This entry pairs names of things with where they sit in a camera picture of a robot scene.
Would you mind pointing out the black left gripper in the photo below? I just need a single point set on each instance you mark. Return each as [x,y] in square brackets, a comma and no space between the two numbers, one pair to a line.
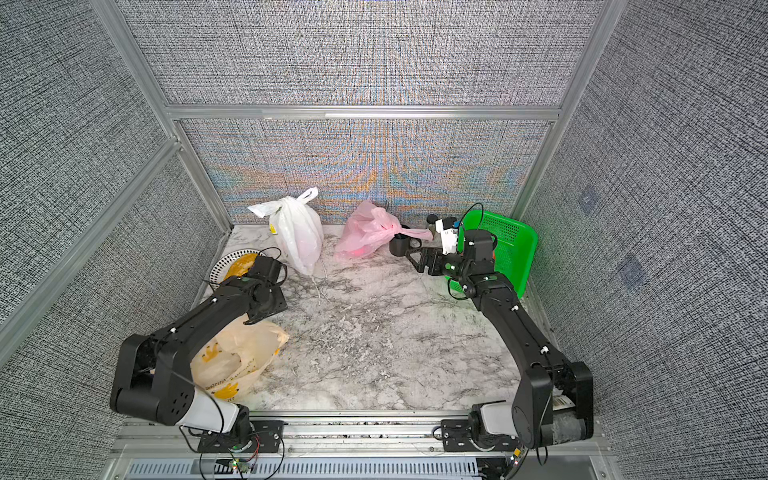
[282,305]

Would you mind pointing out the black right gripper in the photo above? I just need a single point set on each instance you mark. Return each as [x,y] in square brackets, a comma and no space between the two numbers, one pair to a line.
[437,255]

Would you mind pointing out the pink plastic bag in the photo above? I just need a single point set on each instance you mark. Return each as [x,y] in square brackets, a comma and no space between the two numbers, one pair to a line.
[370,227]

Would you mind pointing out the beige plastic bag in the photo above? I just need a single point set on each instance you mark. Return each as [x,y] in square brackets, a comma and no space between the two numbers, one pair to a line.
[229,365]

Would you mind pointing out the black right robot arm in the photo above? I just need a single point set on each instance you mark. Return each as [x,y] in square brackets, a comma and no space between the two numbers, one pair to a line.
[553,403]

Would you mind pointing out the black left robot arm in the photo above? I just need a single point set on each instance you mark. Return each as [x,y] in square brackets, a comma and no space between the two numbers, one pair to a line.
[153,377]

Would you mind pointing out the white plastic bag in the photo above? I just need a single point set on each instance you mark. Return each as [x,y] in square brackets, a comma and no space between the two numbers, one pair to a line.
[297,227]

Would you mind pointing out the black mug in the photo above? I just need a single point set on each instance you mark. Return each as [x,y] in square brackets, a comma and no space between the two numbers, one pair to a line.
[399,245]

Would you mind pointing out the green plastic basket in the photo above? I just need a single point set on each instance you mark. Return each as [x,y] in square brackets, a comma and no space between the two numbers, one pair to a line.
[515,249]

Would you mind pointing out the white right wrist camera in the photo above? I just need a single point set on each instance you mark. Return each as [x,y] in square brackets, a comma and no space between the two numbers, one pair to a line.
[448,229]

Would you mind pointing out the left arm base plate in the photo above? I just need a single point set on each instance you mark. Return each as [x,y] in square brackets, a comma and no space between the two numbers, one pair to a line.
[266,437]

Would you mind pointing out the aluminium front rail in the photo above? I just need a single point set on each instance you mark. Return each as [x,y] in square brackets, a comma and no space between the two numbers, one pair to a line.
[311,434]

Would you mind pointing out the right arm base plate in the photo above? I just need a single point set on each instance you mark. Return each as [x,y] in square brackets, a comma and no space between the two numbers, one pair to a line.
[456,433]

